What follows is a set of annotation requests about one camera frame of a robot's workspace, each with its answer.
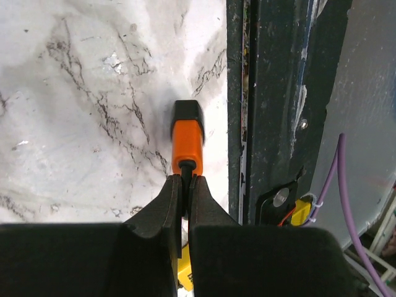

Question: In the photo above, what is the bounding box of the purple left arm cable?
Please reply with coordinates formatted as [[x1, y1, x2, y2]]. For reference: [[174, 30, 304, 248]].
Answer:
[[304, 132, 396, 297]]

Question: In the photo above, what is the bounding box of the orange padlock with keys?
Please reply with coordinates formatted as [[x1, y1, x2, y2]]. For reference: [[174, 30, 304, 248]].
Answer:
[[170, 100, 205, 217]]

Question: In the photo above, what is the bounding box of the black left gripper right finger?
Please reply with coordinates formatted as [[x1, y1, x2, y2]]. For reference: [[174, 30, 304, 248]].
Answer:
[[189, 176, 359, 296]]

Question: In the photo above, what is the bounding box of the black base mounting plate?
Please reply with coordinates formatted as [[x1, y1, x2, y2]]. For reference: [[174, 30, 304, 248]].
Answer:
[[226, 1, 351, 225]]

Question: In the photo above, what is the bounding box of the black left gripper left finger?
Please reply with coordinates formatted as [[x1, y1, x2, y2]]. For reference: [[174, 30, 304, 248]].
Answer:
[[1, 174, 182, 296]]

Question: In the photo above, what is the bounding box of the yellow padlock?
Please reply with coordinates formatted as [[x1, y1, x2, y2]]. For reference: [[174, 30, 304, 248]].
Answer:
[[178, 244, 194, 291]]

